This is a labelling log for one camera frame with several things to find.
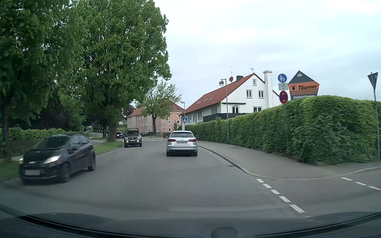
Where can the white house with red roof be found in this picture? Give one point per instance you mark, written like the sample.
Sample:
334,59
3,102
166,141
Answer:
240,97

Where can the round road signs on post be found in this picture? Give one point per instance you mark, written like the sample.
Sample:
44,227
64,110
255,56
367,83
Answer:
283,96

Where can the road markings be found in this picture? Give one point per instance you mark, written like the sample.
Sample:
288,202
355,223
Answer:
284,199

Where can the silver saloon car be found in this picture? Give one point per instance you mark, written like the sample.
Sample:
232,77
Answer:
181,142

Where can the large green tree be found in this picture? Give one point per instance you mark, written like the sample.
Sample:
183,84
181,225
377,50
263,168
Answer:
121,56
15,59

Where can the low green hedge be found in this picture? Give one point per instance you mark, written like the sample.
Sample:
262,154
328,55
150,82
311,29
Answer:
18,134

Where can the orange and grey billboard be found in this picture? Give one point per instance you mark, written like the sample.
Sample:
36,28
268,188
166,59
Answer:
303,87

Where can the dark parked car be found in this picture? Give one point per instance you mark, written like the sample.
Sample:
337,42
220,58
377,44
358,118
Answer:
120,134

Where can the grey pavement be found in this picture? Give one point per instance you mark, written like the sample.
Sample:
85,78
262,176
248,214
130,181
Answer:
263,162

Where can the pink building with red roof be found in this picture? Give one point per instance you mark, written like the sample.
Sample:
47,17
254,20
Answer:
164,123

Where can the small green tree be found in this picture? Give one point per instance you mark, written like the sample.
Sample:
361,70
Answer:
159,102

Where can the grey asphalt road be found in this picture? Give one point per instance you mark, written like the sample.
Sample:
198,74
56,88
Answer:
150,185

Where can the dark pickup vehicle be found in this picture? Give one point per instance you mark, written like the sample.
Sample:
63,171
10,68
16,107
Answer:
133,137

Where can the tall green hedge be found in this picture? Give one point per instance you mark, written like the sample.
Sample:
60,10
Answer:
309,129

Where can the blue pedestrian crossing sign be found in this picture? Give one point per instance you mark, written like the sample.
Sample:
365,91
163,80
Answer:
185,120

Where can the triangular road sign on post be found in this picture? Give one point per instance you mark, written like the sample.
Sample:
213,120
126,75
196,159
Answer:
375,109

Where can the car's own bonnet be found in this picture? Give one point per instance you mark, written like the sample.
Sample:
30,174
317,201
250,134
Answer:
190,228

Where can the lamp post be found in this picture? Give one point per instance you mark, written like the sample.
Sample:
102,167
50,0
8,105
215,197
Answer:
226,109
183,112

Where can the black hatchback car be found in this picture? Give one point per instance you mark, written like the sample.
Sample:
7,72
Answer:
58,157

